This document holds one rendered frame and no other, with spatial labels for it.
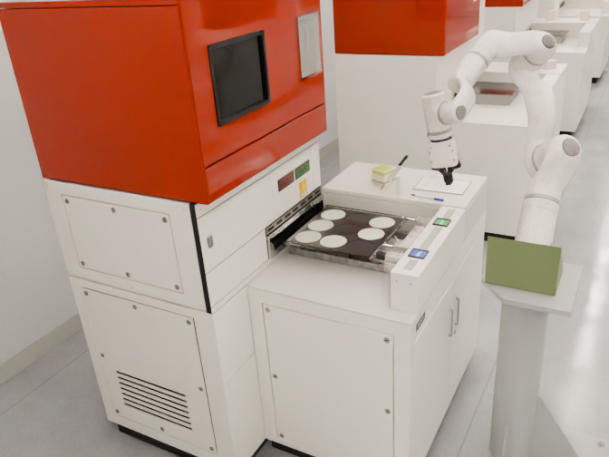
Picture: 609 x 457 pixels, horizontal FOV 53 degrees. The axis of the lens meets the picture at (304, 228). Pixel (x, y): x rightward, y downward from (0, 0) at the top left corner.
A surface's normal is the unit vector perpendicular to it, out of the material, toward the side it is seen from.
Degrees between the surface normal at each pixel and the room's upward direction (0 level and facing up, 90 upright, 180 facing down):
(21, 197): 90
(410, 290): 90
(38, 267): 90
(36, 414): 0
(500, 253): 90
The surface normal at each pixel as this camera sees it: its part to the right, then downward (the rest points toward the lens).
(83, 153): -0.48, 0.41
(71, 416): -0.07, -0.90
